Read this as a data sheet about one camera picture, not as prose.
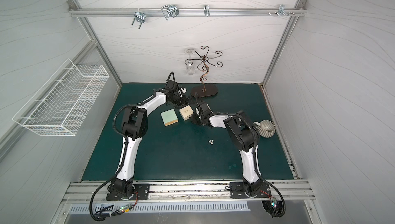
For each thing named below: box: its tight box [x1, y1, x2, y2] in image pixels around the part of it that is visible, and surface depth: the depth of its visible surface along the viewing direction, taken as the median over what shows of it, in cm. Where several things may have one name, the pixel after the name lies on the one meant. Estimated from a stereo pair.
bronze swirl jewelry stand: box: [184, 45, 224, 99], surface depth 103 cm
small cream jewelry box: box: [178, 105, 194, 121], surface depth 103 cm
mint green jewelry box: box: [160, 108, 179, 127], surface depth 100 cm
